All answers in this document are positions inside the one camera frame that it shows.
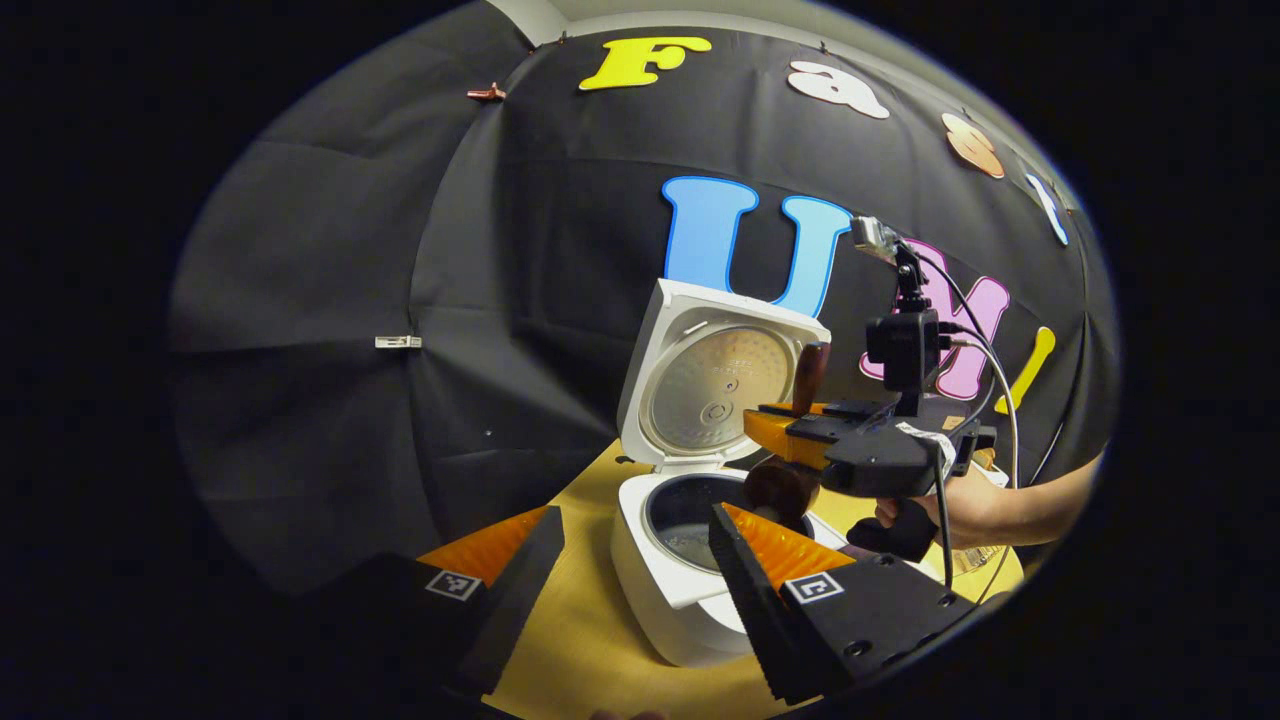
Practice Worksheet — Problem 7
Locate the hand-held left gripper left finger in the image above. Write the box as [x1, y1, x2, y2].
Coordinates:
[340, 505, 566, 696]

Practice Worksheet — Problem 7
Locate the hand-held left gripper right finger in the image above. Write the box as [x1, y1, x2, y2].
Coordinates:
[708, 502, 976, 706]

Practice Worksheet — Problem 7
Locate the brown wooden spoon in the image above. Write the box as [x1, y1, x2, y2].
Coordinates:
[742, 342, 833, 533]

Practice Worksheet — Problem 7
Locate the white rice cooker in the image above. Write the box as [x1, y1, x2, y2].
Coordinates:
[610, 278, 851, 669]

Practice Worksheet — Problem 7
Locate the black backdrop cloth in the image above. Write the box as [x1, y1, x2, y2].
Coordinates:
[170, 0, 1116, 601]

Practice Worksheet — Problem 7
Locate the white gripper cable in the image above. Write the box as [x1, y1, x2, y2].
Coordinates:
[948, 338, 1021, 489]

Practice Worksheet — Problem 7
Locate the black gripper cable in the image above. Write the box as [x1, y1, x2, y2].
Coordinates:
[915, 250, 1001, 401]

